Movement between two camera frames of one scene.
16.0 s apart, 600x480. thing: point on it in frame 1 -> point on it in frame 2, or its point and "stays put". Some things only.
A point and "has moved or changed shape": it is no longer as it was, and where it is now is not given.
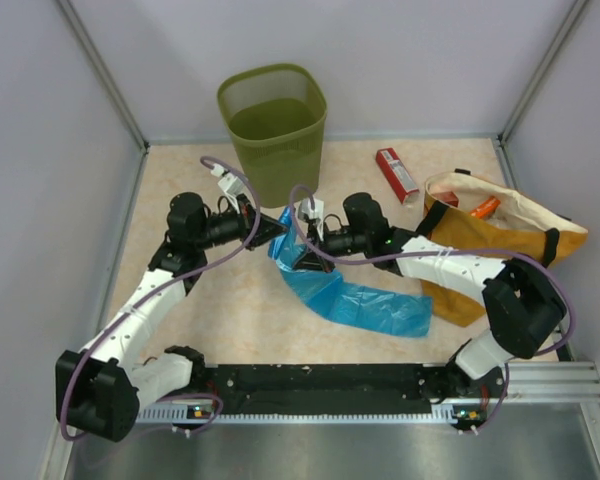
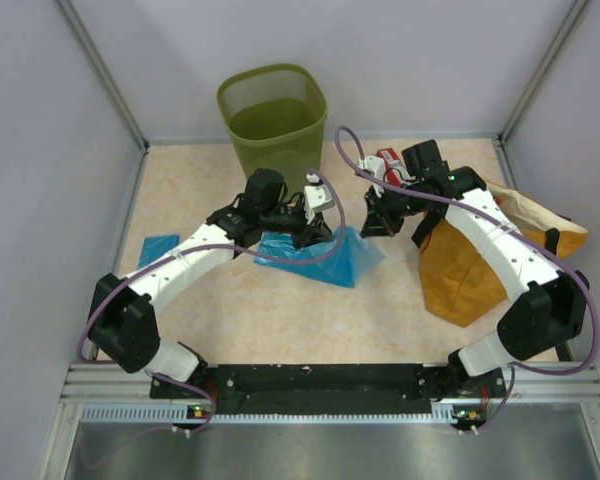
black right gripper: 311,260 -> 378,222
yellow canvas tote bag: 465,211 stays put
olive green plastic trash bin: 277,113 stays put
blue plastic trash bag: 351,306 has moved or changed shape
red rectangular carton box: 397,175 stays put
